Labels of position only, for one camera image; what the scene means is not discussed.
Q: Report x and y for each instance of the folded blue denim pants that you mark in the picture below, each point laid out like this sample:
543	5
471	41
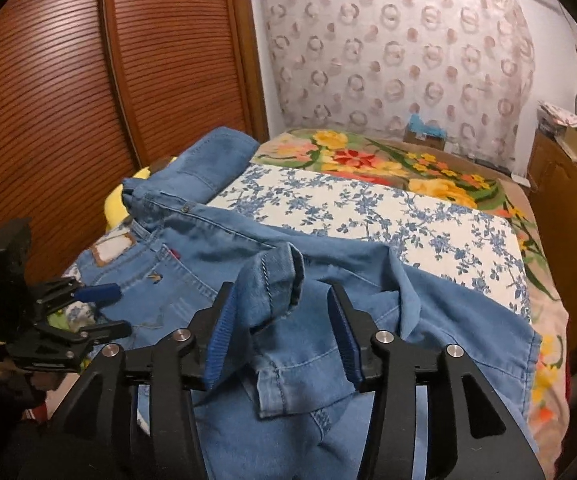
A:
218	160

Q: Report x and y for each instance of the yellow plush toy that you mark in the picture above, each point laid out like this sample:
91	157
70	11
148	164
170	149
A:
116	210

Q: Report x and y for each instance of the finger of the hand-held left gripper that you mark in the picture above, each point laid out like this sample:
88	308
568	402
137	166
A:
101	292
108	331

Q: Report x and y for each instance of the person's left forearm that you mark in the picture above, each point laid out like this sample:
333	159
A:
8	435

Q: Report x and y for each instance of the small cardboard box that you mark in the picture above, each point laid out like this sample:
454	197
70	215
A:
423	141

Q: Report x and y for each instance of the person's left hand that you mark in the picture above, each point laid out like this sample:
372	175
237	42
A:
43	382

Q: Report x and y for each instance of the sheer circle-print curtain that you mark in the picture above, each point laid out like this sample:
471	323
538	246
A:
393	60

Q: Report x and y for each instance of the flat black device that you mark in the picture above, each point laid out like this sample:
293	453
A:
491	163

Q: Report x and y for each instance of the patterned cloth stack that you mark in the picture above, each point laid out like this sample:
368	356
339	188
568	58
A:
561	115

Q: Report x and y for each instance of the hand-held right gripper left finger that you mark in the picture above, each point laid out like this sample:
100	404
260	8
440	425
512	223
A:
218	340

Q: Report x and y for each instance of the crumpled blue cloth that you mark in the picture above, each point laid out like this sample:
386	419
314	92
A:
426	124

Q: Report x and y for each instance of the light blue denim pants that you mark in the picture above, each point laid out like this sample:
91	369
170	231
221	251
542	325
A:
293	360

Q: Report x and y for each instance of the long wooden cabinet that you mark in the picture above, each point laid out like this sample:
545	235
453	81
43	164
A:
568	210

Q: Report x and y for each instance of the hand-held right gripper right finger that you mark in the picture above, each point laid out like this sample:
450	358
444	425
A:
343	345

